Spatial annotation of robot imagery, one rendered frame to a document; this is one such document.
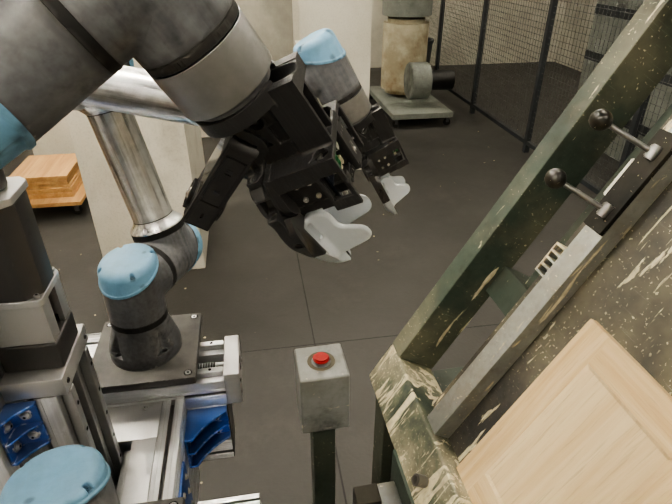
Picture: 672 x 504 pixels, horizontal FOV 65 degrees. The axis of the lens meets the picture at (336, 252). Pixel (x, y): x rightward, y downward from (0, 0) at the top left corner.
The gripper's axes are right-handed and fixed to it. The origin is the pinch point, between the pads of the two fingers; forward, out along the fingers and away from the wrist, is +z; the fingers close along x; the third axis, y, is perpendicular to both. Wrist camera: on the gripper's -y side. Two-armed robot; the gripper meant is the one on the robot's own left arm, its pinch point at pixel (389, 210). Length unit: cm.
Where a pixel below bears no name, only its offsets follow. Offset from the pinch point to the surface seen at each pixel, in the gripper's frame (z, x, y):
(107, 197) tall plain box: 19, 202, -141
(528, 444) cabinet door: 37.4, -33.0, 2.3
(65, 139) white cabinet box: 0, 370, -216
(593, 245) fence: 17.3, -16.1, 29.3
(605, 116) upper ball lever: -2.0, -10.1, 39.3
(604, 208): 12.2, -14.3, 33.5
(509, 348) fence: 30.7, -17.1, 8.0
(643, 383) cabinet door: 25, -39, 22
